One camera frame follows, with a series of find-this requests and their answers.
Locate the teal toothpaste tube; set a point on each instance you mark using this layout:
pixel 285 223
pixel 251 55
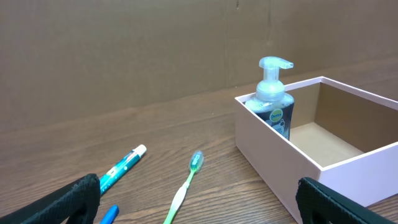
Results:
pixel 120 168

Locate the green toothbrush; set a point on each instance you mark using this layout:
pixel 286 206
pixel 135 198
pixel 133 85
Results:
pixel 196 162

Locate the blue disposable razor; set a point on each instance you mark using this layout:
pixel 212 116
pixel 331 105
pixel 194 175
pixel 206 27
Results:
pixel 111 215

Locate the white cardboard box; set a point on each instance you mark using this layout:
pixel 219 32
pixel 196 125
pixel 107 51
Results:
pixel 343 137

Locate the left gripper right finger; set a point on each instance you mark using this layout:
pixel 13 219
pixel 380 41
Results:
pixel 318 204

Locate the dark blue soap pump bottle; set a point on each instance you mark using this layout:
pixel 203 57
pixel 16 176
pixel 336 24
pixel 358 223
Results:
pixel 271 102

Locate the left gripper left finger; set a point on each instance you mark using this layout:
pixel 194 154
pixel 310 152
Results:
pixel 77 202

